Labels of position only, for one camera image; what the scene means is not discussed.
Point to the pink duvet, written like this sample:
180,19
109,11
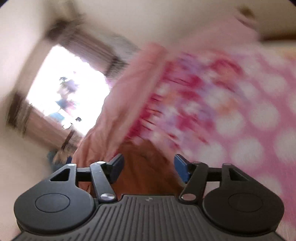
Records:
120,111

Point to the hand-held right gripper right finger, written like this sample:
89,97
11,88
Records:
181,169

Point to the brown padded jacket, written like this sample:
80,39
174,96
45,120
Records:
148,171

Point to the brown striped curtain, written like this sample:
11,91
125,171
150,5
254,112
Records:
92,48
44,129

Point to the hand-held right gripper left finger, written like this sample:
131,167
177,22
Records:
116,166

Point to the hanging clothes outside window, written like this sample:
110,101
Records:
69,90

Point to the pink polka dot blanket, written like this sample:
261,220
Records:
242,115

